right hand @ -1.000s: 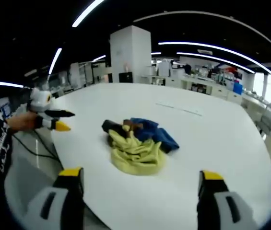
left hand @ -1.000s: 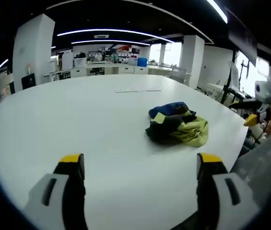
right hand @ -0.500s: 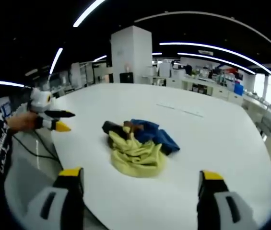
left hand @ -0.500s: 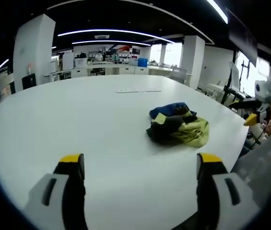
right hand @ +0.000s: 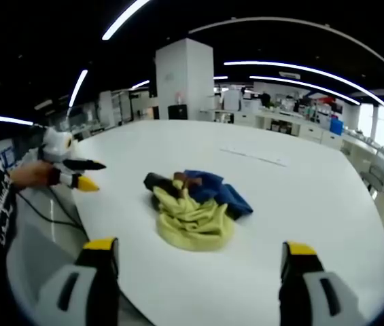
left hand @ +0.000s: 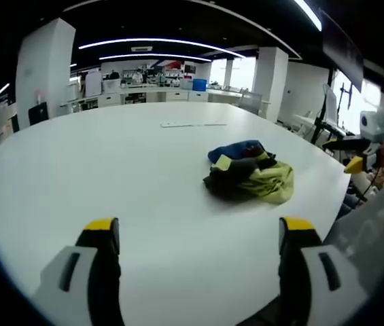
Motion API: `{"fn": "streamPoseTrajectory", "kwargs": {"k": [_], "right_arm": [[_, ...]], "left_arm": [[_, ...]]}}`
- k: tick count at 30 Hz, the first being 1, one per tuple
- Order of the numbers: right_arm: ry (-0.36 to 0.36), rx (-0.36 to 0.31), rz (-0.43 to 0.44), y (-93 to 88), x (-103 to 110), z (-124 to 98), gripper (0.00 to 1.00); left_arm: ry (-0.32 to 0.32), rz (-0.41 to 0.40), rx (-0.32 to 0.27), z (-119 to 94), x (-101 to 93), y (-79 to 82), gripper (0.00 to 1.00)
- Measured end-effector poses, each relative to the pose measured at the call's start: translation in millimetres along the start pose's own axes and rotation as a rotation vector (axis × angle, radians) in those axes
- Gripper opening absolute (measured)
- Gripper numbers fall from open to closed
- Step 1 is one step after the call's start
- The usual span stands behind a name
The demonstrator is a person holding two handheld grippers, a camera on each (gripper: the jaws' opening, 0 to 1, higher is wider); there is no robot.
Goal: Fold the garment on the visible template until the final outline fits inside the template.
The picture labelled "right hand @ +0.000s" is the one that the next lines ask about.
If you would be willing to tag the blue box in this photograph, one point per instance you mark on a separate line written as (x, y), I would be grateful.
(336, 126)

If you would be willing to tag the white square pillar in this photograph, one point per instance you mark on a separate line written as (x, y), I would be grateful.
(183, 85)

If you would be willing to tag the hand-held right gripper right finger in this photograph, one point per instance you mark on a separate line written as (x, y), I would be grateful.
(314, 299)

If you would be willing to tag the white cabinet row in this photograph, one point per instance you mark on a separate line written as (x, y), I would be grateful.
(297, 125)

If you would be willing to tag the long ceiling light strip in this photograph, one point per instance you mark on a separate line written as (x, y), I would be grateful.
(307, 73)
(123, 18)
(300, 84)
(78, 87)
(12, 120)

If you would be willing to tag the yellow blue brown garment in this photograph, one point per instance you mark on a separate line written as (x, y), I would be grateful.
(195, 217)

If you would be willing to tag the person's left hand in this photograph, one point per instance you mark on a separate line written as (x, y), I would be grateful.
(32, 175)

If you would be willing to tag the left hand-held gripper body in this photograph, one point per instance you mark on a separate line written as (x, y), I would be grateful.
(54, 144)

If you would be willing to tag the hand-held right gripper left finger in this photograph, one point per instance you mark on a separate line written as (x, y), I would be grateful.
(76, 295)

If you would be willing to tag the black cabinet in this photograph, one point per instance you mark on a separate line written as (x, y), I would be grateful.
(177, 112)

